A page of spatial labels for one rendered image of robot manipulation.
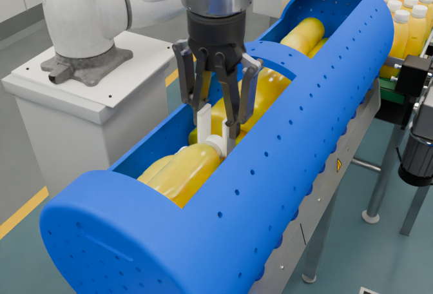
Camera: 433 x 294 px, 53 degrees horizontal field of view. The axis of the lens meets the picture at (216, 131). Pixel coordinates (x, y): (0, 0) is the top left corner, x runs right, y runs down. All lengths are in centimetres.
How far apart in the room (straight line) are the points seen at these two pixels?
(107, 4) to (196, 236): 73
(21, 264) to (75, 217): 158
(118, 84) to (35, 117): 27
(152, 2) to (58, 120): 39
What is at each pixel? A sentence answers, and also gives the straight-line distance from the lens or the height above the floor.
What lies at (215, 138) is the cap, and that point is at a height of 117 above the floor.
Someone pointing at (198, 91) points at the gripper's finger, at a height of 125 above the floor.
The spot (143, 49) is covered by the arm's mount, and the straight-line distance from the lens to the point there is 128.
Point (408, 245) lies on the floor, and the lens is 217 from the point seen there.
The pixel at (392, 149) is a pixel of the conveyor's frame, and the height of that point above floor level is 44.
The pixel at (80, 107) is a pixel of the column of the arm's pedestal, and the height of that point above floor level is 99.
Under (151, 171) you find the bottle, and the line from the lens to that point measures 67.
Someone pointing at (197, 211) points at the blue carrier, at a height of 121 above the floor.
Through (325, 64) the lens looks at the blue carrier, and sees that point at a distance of 81.
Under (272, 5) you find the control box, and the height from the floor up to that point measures 104.
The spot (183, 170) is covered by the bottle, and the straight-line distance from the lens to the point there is 60.
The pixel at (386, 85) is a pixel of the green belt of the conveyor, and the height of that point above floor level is 89.
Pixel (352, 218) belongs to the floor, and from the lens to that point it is 219.
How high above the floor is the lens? 160
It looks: 39 degrees down
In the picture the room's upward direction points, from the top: straight up
